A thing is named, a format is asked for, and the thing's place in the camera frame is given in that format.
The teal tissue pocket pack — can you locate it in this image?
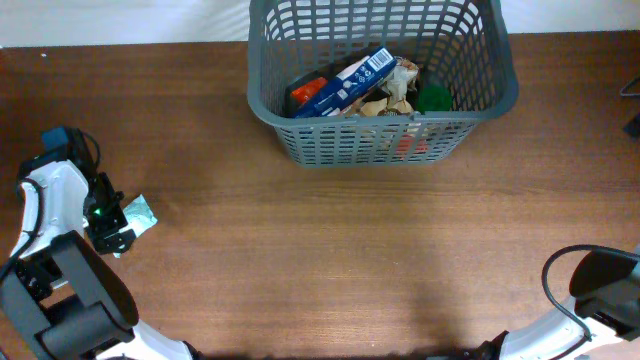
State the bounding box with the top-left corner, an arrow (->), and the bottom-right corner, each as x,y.
118,195 -> 158,239

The grey plastic mesh basket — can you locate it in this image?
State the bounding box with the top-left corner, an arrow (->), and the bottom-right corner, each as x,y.
247,0 -> 518,168

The small green object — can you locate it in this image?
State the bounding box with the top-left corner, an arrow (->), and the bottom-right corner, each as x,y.
415,84 -> 453,113

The spaghetti pasta package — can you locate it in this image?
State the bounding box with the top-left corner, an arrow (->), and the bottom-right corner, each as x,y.
289,76 -> 431,156

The beige snack bag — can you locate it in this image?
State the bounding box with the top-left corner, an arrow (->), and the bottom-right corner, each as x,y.
341,56 -> 420,117

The Kleenex tissue multipack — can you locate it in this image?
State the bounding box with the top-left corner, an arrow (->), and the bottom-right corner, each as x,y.
293,46 -> 397,119

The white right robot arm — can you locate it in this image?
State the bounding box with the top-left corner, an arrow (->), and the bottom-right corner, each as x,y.
461,236 -> 639,359

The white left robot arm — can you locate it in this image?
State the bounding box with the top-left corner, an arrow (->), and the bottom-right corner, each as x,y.
1,126 -> 202,360

